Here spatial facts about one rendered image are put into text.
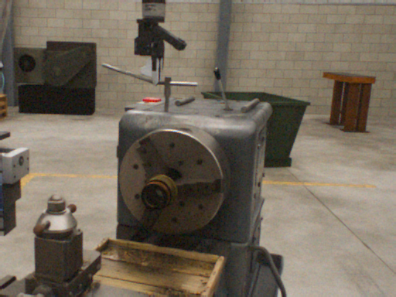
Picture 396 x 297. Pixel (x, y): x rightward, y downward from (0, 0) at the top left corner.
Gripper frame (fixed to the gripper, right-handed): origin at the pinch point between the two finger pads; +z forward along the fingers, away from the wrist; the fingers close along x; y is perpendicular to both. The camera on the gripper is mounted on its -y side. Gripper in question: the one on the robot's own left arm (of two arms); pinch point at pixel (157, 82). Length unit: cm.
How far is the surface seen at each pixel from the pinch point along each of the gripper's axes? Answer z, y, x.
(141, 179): 27.0, -3.2, 23.6
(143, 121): 12.1, 2.3, 6.8
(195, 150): 16.6, -19.1, 23.6
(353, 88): 58, -112, -811
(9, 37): -19, 606, -808
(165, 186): 24.2, -14.3, 36.0
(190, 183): 24.7, -19.6, 29.5
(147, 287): 47, -15, 49
